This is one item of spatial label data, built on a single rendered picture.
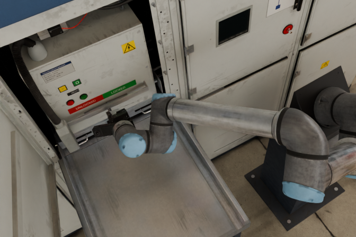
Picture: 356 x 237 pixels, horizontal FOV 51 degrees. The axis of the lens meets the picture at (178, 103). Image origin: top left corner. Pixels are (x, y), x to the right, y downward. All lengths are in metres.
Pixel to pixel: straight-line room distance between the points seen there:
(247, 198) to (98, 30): 1.54
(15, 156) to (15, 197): 0.15
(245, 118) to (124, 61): 0.62
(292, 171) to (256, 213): 1.43
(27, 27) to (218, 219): 1.03
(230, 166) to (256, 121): 1.50
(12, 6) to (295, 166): 0.93
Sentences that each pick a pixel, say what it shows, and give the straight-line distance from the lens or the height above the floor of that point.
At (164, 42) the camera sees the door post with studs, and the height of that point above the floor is 1.29.
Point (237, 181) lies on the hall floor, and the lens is 2.60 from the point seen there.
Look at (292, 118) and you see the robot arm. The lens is 1.11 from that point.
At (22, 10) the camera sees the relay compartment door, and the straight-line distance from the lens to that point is 1.22.
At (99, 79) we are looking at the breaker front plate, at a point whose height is 1.20.
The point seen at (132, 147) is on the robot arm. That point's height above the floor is 1.21.
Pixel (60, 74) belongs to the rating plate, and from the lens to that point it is 1.51.
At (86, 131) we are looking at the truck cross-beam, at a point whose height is 0.92.
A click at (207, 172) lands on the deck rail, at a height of 0.85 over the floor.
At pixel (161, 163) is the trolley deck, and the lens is 1.73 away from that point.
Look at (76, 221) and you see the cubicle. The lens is 2.45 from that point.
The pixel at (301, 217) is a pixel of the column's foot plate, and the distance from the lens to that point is 2.55.
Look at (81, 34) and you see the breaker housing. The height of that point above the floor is 1.39.
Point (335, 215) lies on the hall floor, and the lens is 2.63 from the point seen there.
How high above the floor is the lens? 2.39
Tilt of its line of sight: 55 degrees down
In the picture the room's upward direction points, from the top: 8 degrees counter-clockwise
